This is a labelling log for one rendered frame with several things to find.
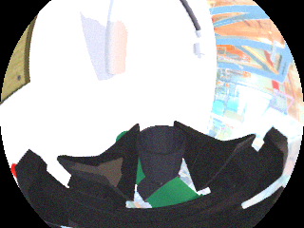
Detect white short cylinder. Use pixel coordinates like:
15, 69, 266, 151
194, 42, 205, 59

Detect green post with cap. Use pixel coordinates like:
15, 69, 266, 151
136, 157, 204, 208

